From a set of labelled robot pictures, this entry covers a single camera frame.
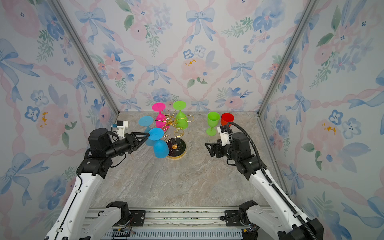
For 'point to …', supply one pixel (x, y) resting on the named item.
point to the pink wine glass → (162, 121)
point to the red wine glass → (227, 118)
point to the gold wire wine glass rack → (177, 146)
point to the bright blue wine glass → (161, 148)
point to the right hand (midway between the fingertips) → (212, 141)
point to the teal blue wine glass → (147, 121)
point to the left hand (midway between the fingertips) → (148, 135)
